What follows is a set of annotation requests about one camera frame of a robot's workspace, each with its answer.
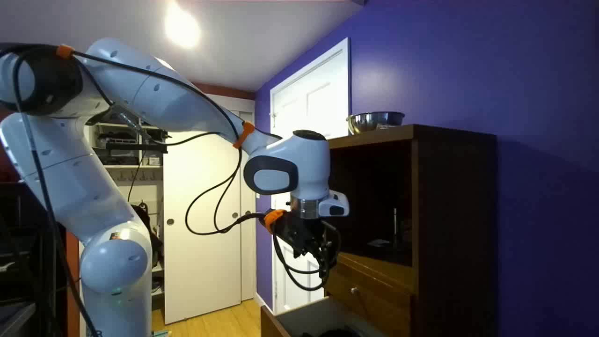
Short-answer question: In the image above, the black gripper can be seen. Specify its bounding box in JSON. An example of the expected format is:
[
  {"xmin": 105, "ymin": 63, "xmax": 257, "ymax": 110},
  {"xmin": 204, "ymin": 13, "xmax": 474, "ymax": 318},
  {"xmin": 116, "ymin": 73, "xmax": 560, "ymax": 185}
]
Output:
[{"xmin": 274, "ymin": 209, "xmax": 345, "ymax": 280}]

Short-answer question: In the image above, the metallic dish pan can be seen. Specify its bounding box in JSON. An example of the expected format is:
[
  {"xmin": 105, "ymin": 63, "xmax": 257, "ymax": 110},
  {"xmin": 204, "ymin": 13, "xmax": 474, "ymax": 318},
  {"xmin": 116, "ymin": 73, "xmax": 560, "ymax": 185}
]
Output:
[{"xmin": 347, "ymin": 110, "xmax": 406, "ymax": 136}]

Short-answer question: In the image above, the dark wooden cabinet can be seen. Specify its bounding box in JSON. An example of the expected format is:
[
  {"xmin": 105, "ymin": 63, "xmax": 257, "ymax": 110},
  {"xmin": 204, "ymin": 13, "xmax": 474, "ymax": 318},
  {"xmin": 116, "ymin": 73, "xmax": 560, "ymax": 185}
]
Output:
[{"xmin": 317, "ymin": 121, "xmax": 500, "ymax": 337}]

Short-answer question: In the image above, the black electronics on shelf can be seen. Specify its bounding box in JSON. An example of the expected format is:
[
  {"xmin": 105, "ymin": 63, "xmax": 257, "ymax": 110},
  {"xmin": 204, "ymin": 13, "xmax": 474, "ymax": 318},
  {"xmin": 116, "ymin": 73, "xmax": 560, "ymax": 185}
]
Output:
[{"xmin": 94, "ymin": 121, "xmax": 169, "ymax": 168}]

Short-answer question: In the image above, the closed wooden drawer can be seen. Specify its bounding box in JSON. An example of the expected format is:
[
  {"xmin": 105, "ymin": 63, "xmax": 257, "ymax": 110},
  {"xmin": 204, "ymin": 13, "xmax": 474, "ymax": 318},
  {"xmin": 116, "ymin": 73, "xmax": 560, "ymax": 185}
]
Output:
[{"xmin": 324, "ymin": 250, "xmax": 416, "ymax": 337}]

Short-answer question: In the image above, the open wooden drawer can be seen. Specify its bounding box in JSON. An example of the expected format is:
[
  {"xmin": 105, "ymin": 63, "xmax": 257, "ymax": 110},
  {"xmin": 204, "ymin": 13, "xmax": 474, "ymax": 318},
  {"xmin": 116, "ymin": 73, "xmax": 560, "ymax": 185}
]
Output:
[{"xmin": 259, "ymin": 295, "xmax": 390, "ymax": 337}]

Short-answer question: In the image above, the narrow white closet door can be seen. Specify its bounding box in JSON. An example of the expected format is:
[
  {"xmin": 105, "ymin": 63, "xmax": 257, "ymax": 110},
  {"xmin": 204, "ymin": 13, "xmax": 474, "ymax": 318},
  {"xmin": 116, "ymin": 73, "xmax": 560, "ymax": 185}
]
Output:
[{"xmin": 238, "ymin": 110, "xmax": 259, "ymax": 303}]

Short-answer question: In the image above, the wide white closet door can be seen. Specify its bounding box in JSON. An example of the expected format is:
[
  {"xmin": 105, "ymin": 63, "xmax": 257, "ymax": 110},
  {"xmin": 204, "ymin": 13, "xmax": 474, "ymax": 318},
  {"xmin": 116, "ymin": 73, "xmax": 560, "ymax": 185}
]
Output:
[{"xmin": 161, "ymin": 129, "xmax": 244, "ymax": 325}]

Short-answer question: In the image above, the white panelled room door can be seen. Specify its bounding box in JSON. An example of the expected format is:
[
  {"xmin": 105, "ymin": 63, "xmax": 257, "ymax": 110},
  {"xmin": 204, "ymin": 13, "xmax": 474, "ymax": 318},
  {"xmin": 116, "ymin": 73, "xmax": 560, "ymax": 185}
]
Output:
[{"xmin": 268, "ymin": 35, "xmax": 352, "ymax": 316}]

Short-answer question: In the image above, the round ceiling light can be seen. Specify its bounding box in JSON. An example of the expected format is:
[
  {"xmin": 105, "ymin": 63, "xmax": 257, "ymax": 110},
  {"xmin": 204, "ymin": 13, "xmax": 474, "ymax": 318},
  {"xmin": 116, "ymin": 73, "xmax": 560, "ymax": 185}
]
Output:
[{"xmin": 163, "ymin": 0, "xmax": 204, "ymax": 52}]

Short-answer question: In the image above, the black storage rack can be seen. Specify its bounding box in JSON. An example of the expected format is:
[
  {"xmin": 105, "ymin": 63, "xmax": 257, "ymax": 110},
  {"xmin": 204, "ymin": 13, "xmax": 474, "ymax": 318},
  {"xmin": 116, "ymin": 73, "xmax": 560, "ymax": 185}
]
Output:
[{"xmin": 0, "ymin": 177, "xmax": 68, "ymax": 337}]

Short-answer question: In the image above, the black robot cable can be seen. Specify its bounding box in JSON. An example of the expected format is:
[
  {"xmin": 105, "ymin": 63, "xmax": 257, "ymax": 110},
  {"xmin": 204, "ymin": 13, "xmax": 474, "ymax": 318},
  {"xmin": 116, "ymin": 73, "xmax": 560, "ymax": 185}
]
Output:
[{"xmin": 11, "ymin": 48, "xmax": 328, "ymax": 337}]

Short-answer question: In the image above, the reddish brown door frame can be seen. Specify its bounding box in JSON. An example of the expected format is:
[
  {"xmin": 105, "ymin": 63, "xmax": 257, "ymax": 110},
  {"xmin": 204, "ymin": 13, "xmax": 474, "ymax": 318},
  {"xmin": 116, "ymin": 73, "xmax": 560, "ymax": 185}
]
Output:
[{"xmin": 191, "ymin": 80, "xmax": 259, "ymax": 101}]

